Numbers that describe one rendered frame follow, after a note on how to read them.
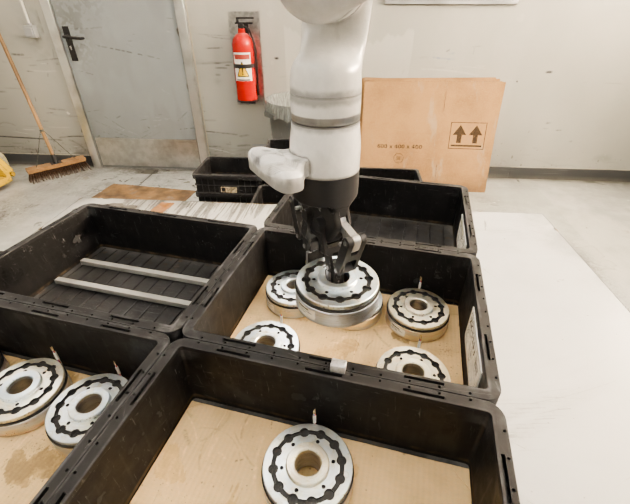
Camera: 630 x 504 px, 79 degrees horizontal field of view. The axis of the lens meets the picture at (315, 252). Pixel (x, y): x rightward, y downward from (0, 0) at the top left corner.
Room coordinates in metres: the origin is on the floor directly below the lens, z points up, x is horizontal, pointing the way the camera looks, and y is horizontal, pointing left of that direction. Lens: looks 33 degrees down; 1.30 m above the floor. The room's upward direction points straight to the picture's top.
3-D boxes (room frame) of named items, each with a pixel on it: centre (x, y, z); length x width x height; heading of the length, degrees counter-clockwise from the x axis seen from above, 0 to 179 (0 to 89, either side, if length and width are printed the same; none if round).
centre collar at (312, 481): (0.23, 0.01, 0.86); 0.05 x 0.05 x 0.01
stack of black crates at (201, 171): (2.13, 0.47, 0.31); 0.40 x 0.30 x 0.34; 86
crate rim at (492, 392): (0.45, -0.05, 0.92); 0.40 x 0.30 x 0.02; 75
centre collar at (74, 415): (0.30, 0.29, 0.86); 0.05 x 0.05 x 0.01
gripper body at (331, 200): (0.40, -0.01, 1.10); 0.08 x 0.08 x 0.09
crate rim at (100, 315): (0.55, 0.34, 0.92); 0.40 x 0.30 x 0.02; 75
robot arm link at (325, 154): (0.39, 0.01, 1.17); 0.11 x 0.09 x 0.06; 121
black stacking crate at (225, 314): (0.45, -0.05, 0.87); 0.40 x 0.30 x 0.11; 75
